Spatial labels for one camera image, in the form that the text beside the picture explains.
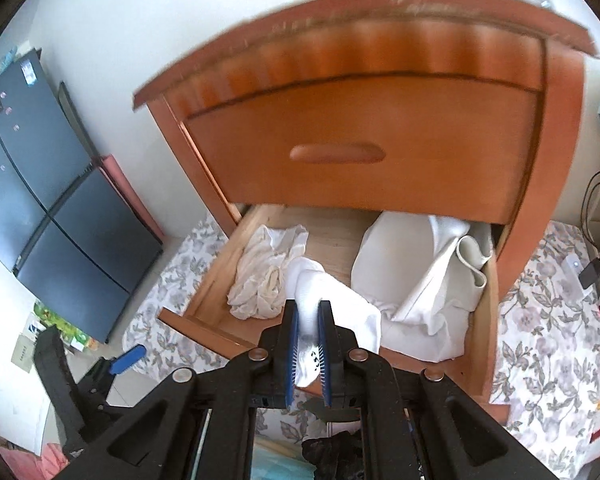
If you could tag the dark blue refrigerator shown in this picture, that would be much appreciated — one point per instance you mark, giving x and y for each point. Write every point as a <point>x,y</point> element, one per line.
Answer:
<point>55,185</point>

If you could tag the cream garment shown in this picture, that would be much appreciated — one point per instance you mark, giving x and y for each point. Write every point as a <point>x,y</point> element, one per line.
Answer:
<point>405,270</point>

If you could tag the pink cloth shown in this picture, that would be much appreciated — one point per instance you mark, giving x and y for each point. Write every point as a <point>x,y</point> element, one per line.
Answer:
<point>25,465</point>

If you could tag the pink board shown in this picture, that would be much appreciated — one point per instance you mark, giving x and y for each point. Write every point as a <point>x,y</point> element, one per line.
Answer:
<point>130,195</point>

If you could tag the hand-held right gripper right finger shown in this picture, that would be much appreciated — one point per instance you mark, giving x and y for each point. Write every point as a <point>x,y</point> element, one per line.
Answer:
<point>325,350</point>

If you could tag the floral bedsheet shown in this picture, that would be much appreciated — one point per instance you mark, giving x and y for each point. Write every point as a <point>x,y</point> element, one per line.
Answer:
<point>530,335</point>

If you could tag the closed wooden drawer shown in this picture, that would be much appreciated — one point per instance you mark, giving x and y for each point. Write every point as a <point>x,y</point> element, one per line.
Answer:
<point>280,125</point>

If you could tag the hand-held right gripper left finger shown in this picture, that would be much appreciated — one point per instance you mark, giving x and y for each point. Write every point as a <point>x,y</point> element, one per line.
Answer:
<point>292,350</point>

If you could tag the wooden nightstand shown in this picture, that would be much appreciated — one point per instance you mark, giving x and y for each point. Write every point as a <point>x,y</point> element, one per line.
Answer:
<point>555,135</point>

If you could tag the white card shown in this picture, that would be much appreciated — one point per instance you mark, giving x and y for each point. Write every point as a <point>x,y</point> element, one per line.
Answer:
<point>27,350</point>

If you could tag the wooden drawer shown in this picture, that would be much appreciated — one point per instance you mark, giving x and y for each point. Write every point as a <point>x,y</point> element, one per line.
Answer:
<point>340,230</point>
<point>280,125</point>

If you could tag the black charger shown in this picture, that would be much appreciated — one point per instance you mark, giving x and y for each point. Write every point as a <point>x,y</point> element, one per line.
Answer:
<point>590,272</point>

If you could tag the white underwear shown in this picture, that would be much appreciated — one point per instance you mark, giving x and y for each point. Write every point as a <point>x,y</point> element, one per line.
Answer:
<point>260,280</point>

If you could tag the blue yellow plaid pillow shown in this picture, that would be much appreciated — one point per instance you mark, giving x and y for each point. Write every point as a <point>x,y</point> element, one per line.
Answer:
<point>275,465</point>

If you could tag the white power strip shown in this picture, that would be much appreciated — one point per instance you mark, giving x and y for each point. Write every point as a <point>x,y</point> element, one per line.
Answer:
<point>574,277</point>

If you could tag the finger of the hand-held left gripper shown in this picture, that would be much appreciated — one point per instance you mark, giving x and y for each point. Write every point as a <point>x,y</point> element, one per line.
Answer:
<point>127,358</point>

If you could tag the white sock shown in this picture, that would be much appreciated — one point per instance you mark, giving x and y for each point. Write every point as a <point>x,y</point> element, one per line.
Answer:
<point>340,305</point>

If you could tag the green printed box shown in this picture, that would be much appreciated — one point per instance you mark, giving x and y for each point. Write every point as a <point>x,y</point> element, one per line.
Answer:
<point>65,327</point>

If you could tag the black lace underwear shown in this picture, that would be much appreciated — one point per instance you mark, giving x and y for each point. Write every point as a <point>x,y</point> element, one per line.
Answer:
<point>330,455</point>

